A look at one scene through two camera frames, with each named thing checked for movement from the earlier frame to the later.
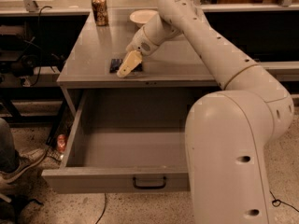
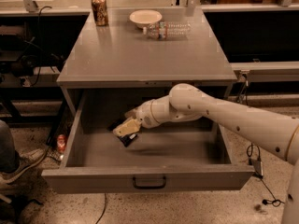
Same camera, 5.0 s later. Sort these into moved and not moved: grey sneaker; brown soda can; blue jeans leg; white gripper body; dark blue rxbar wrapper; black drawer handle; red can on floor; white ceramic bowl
Moved: white gripper body; dark blue rxbar wrapper
Not moved: white ceramic bowl; brown soda can; black drawer handle; red can on floor; blue jeans leg; grey sneaker
